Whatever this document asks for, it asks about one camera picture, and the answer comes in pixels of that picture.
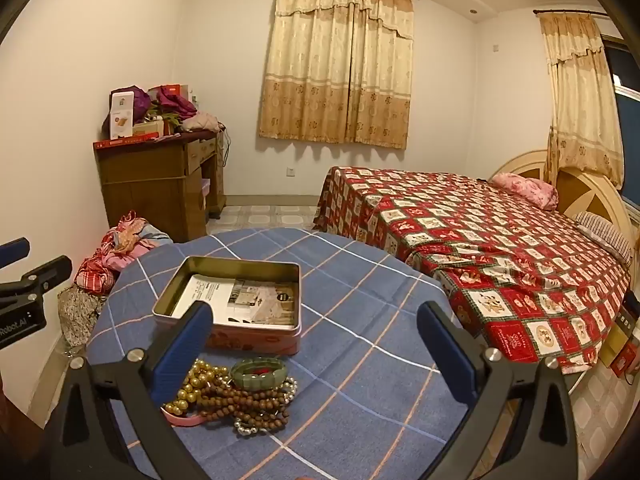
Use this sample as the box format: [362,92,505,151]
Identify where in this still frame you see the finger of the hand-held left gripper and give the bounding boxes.
[0,255,74,307]
[0,238,31,269]

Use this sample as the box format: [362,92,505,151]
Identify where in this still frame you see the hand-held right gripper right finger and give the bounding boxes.
[416,301,593,480]

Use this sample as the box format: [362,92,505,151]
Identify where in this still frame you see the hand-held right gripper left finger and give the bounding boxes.
[47,301,215,480]

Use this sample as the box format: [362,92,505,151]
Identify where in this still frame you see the gold pearl necklace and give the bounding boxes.
[162,360,236,416]

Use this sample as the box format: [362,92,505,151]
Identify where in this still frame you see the green jade bracelet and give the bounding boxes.
[230,357,289,391]

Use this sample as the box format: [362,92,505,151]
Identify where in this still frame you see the pink bangle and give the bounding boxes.
[161,406,211,428]

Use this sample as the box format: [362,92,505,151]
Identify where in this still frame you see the pink tin box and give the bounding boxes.
[152,256,302,357]

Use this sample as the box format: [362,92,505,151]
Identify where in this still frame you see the brown wooden bead string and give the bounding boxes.
[197,375,292,428]

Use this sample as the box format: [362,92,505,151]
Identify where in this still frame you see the silver bead bracelet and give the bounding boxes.
[233,417,274,436]

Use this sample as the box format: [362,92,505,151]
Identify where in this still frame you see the floral fabric bag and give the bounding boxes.
[56,285,108,349]

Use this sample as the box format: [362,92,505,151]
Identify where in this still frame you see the pile of colourful clothes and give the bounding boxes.
[74,210,174,296]

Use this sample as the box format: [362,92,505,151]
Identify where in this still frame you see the printed paper sheet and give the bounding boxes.
[171,274,296,329]

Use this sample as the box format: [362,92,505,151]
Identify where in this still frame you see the blue plaid tablecloth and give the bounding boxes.
[85,227,477,480]

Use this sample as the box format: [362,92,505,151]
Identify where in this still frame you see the red patchwork bedspread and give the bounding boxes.
[312,166,632,376]

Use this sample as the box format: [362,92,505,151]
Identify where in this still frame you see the brown wooden desk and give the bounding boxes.
[92,129,227,244]

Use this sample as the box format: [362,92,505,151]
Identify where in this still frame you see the flat red box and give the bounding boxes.
[93,132,159,150]

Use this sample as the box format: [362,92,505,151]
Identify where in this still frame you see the white printed box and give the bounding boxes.
[110,91,136,140]

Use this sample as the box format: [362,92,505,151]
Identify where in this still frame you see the yellow bedside cabinet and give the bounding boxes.
[600,292,640,386]

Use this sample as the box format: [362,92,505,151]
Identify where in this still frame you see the pink pillow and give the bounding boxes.
[489,172,559,211]

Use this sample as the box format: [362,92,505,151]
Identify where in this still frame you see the striped pillow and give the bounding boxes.
[572,211,634,266]

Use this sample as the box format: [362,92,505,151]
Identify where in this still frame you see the cream wooden headboard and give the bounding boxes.
[492,149,637,261]

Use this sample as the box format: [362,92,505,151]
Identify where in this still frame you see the magenta cloth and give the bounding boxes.
[156,87,198,121]

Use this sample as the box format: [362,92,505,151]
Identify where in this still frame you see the pale pink quilted garment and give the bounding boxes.
[181,114,221,134]

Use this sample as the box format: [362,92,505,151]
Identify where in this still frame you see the narrow beige patterned curtain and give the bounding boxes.
[537,12,626,192]

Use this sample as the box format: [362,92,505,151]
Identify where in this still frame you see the dark window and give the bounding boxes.
[602,35,640,171]

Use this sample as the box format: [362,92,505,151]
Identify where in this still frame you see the wide beige patterned curtain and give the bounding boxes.
[257,0,416,150]

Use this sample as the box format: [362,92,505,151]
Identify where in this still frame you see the dark curtain rod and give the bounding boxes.
[532,9,609,17]

